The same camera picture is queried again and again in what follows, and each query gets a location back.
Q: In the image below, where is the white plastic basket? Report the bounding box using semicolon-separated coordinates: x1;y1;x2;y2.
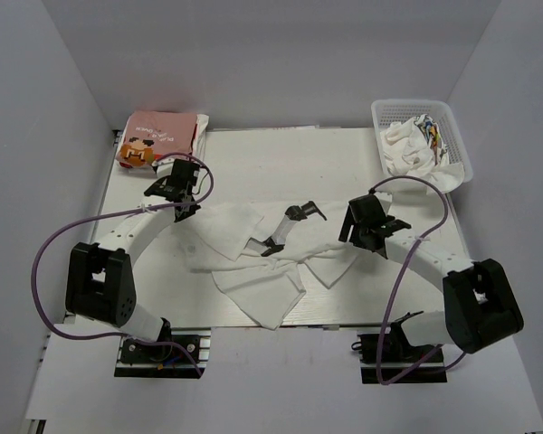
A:
371;99;473;193

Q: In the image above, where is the crumpled white shirt in basket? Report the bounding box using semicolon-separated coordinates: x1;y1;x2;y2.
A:
380;113;465;193

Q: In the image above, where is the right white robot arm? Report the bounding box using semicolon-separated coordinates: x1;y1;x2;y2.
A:
338;193;525;361

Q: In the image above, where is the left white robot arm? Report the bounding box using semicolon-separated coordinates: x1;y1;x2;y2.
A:
65;159;200;361

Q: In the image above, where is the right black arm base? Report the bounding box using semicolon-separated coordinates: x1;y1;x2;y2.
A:
351;334;447;384

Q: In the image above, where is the pink folded t shirt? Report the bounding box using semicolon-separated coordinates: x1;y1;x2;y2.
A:
115;110;197;169

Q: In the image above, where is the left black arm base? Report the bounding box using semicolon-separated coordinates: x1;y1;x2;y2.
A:
114;330;211;379

